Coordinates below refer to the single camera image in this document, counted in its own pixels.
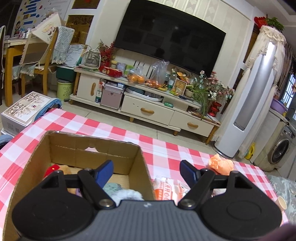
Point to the red checkered tablecloth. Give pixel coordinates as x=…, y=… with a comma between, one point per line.
x=162, y=158

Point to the orange plush toy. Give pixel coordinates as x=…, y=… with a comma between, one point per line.
x=220, y=165

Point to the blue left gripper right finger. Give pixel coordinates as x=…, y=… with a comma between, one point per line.
x=189, y=173

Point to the black television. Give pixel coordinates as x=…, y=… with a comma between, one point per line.
x=169, y=34

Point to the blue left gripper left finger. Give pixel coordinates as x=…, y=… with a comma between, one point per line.
x=103, y=173

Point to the white printed carton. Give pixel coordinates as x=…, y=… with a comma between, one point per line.
x=22, y=113

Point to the purple plastic basin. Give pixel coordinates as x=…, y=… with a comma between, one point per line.
x=278, y=106

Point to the bag of oranges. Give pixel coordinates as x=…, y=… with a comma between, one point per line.
x=136, y=75

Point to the cardboard box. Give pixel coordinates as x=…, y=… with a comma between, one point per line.
x=77, y=152

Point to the light blue fuzzy slipper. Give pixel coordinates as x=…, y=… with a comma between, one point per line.
x=126, y=194

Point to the orange tissue pack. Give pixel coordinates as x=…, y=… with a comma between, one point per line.
x=169, y=189

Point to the cream tv cabinet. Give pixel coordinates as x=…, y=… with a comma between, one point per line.
x=140, y=102

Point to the capybara plush strawberry hood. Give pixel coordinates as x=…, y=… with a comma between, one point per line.
x=67, y=170

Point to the wooden chair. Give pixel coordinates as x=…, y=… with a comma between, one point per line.
x=45, y=48

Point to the white paper cup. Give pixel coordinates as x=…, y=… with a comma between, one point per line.
x=281, y=203

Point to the teal knitted slipper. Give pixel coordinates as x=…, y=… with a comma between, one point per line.
x=110, y=188

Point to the potted flower plant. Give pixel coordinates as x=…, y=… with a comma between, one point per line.
x=207, y=90

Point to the white standing air conditioner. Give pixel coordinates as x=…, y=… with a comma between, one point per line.
x=253, y=96

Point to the green trash bin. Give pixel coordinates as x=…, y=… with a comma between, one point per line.
x=64, y=89

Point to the framed certificate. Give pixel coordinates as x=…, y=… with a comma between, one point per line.
x=179, y=87

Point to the red vase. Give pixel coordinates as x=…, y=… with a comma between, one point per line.
x=214, y=109

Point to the red gift box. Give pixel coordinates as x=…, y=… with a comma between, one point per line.
x=111, y=72

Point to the silver washing machine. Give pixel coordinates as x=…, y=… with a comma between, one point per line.
x=274, y=142

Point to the pink storage box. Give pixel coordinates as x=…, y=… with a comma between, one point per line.
x=111, y=96

